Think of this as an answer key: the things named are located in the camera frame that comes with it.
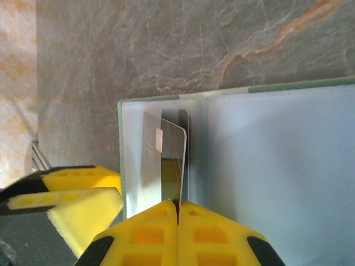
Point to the aluminium side rail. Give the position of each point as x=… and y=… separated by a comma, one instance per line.
x=41, y=156

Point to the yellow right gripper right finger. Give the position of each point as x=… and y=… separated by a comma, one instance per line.
x=216, y=238

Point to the translucent green card holder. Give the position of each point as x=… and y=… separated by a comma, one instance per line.
x=277, y=166

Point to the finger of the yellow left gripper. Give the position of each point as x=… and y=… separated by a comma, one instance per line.
x=86, y=219
x=83, y=177

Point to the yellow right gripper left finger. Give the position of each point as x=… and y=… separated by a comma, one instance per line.
x=144, y=238

